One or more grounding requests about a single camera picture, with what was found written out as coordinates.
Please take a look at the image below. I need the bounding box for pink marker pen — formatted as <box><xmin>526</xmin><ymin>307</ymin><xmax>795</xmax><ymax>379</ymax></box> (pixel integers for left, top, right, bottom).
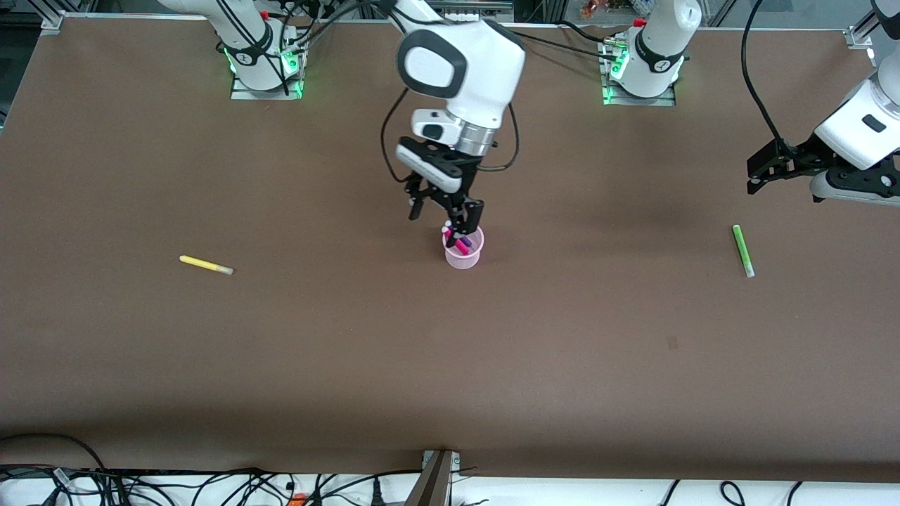
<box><xmin>442</xmin><ymin>222</ymin><xmax>470</xmax><ymax>255</ymax></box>

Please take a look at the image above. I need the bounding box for pink plastic cup holder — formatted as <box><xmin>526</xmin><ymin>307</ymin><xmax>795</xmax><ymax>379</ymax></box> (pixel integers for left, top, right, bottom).
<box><xmin>442</xmin><ymin>223</ymin><xmax>485</xmax><ymax>269</ymax></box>

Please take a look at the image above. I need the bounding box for green marker pen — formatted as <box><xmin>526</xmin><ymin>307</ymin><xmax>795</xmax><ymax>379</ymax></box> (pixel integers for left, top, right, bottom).
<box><xmin>731</xmin><ymin>223</ymin><xmax>757</xmax><ymax>279</ymax></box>

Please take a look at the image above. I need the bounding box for yellow marker pen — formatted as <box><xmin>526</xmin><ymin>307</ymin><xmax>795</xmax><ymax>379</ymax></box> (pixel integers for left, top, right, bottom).
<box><xmin>179</xmin><ymin>254</ymin><xmax>235</xmax><ymax>276</ymax></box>

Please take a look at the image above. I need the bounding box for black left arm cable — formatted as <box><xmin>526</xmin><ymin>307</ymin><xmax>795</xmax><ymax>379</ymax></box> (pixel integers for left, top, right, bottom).
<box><xmin>741</xmin><ymin>0</ymin><xmax>799</xmax><ymax>152</ymax></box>

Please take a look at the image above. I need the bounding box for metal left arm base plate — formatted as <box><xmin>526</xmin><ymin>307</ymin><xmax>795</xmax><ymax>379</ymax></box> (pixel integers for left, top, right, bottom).
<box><xmin>602</xmin><ymin>81</ymin><xmax>678</xmax><ymax>108</ymax></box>

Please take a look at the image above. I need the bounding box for long black table cable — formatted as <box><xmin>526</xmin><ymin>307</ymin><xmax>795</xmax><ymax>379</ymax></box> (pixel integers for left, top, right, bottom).
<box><xmin>517</xmin><ymin>28</ymin><xmax>614</xmax><ymax>58</ymax></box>

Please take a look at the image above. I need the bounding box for aluminium rail with white sockets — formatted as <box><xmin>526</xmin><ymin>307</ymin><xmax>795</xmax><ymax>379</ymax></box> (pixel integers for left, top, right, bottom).
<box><xmin>439</xmin><ymin>0</ymin><xmax>515</xmax><ymax>22</ymax></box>

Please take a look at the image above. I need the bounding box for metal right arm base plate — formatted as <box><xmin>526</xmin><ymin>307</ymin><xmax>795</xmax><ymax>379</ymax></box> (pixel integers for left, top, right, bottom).
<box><xmin>230</xmin><ymin>70</ymin><xmax>305</xmax><ymax>101</ymax></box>

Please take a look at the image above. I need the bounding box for short black table cable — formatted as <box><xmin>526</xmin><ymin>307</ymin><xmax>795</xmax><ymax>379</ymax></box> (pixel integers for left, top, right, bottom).
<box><xmin>555</xmin><ymin>20</ymin><xmax>621</xmax><ymax>45</ymax></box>

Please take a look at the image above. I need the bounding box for aluminium table edge post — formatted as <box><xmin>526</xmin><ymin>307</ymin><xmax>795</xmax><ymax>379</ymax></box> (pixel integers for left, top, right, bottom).
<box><xmin>404</xmin><ymin>450</ymin><xmax>463</xmax><ymax>506</ymax></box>

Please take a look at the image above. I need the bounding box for thick black arched cable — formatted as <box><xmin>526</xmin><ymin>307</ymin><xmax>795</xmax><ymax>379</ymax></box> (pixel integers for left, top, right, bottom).
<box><xmin>0</xmin><ymin>432</ymin><xmax>108</xmax><ymax>473</ymax></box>

